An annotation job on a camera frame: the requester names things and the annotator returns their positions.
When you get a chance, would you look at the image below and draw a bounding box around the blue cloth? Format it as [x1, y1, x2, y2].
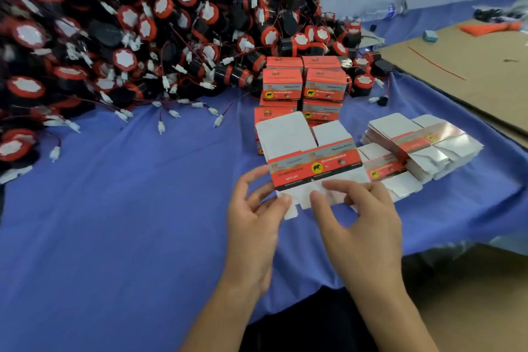
[0, 0, 528, 352]

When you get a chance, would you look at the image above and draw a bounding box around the small orange object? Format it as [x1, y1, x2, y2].
[459, 21, 525, 37]

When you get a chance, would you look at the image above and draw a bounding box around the clear plastic bottle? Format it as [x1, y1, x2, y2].
[359, 0, 409, 22]

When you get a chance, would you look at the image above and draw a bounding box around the stack of paper boxes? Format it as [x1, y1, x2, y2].
[356, 112, 485, 202]

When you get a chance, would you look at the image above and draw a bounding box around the person's right hand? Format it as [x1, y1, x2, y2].
[309, 178, 405, 299]

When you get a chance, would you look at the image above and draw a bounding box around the person's left forearm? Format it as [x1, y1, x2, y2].
[181, 275, 269, 352]

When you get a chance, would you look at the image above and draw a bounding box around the brown cardboard sheet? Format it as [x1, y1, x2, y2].
[379, 21, 528, 136]
[487, 120, 528, 151]

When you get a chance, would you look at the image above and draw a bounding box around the pile of black red buzzers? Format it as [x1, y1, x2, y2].
[0, 0, 389, 184]

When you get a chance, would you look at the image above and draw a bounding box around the person's left hand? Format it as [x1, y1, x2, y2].
[224, 164, 292, 293]

